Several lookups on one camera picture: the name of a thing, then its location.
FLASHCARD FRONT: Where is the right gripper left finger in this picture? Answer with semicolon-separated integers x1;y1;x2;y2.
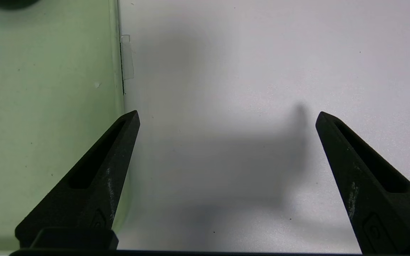
15;110;141;249

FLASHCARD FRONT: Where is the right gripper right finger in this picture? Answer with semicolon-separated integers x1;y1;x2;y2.
315;111;410;255

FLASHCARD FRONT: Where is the light green plastic tray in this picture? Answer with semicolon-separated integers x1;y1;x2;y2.
0;0;131;249

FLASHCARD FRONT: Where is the clear adhesive tape strip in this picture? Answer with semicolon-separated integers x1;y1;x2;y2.
120;34;135;80

